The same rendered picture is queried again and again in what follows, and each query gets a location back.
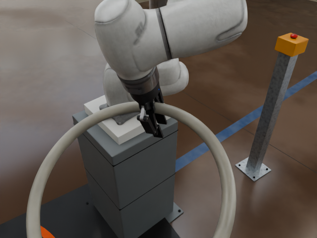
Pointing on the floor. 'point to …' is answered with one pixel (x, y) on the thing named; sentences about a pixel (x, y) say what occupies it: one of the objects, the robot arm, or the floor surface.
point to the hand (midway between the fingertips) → (158, 124)
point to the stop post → (272, 104)
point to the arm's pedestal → (131, 177)
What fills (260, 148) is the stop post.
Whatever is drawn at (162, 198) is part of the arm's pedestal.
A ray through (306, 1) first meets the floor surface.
